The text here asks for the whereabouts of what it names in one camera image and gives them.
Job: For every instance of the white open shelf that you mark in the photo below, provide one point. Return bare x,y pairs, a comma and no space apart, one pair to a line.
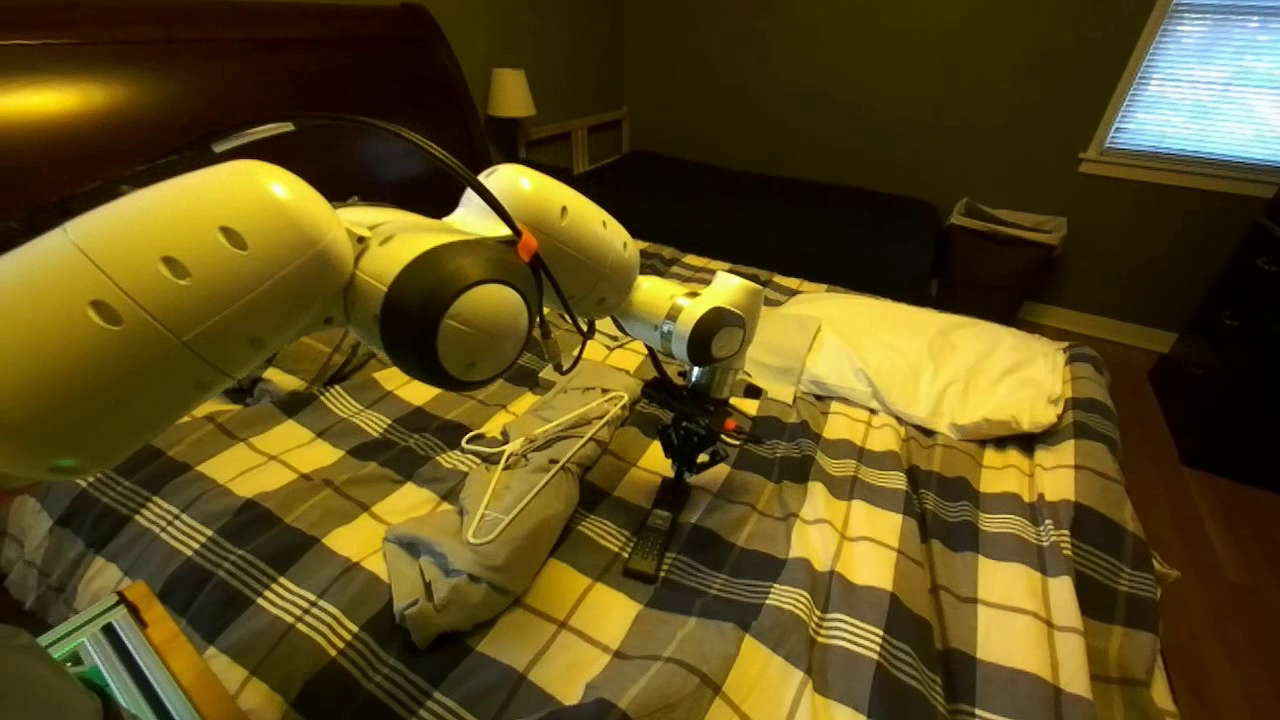
575,140

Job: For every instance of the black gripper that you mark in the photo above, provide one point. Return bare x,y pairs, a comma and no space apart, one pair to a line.
692,428

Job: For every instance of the dark wooden headboard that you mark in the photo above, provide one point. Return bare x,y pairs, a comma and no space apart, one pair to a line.
200,65

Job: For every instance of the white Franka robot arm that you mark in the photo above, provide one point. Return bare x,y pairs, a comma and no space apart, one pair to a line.
172,307

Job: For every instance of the green frame object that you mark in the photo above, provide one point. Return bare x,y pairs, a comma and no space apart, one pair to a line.
93,653

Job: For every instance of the grey rounded stand part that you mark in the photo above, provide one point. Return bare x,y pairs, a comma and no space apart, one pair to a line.
42,680

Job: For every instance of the dark tall dresser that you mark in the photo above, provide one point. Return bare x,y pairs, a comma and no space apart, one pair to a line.
1224,374

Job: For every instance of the window with white frame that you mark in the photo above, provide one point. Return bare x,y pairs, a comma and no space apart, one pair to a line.
1200,83

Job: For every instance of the grey crumpled garment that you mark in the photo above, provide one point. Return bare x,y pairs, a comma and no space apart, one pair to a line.
453,572

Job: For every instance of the dark storage box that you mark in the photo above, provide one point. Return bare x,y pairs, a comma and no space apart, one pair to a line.
1000,260

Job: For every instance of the small table lamp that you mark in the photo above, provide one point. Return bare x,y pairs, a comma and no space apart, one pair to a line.
509,94

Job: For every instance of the white plastic hanger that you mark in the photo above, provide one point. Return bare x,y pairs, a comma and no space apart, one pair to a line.
545,417

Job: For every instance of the yellow black plaid blanket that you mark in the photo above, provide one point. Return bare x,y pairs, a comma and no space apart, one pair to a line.
825,585

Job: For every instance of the white pillow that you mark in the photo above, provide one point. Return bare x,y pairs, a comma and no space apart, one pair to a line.
932,365

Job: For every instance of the wooden board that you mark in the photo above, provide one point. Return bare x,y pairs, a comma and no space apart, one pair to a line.
181,663

